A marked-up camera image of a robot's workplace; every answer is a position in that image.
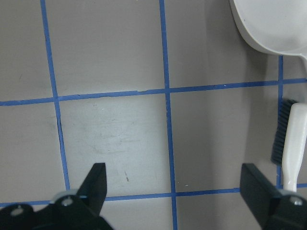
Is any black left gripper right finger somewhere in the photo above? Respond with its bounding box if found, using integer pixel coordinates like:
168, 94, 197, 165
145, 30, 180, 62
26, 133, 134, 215
240, 163, 307, 230

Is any beige dustpan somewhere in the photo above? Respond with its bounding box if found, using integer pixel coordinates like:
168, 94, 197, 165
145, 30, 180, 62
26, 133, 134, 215
229, 0, 307, 64

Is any beige hand brush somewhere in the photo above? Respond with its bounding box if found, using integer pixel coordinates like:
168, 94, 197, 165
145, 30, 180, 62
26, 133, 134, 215
271, 99, 307, 192

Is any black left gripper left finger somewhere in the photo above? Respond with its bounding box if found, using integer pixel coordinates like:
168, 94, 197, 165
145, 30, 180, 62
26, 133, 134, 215
0, 163, 112, 230

